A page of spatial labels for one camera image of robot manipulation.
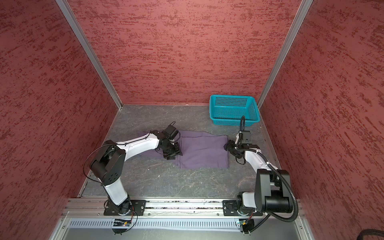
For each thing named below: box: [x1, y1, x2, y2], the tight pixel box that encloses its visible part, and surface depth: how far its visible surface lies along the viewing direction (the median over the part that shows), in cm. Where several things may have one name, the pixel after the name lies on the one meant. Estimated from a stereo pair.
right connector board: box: [239, 219, 255, 234], surface depth 72 cm
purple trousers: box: [140, 130, 230, 169], surface depth 93 cm
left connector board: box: [112, 219, 131, 234], surface depth 73 cm
